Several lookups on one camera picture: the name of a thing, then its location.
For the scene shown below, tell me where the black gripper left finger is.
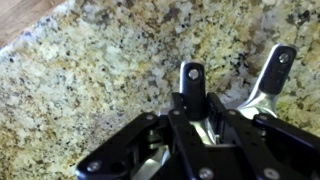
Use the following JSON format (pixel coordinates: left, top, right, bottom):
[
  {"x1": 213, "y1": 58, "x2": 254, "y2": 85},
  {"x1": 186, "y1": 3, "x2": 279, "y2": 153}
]
[{"x1": 75, "y1": 92, "x2": 214, "y2": 180}]

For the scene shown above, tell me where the small steel measuring cup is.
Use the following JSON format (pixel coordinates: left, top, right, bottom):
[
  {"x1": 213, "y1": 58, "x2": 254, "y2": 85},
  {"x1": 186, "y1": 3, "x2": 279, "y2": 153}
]
[{"x1": 133, "y1": 60, "x2": 221, "y2": 180}]

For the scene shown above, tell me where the medium steel measuring cup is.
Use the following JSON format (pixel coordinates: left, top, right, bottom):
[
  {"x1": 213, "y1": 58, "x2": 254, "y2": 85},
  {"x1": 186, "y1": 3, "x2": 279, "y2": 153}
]
[{"x1": 236, "y1": 43, "x2": 298, "y2": 120}]

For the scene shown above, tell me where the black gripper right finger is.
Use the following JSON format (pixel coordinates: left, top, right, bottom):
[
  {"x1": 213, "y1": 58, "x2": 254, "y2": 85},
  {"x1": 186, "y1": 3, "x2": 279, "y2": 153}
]
[{"x1": 207, "y1": 92, "x2": 320, "y2": 180}]

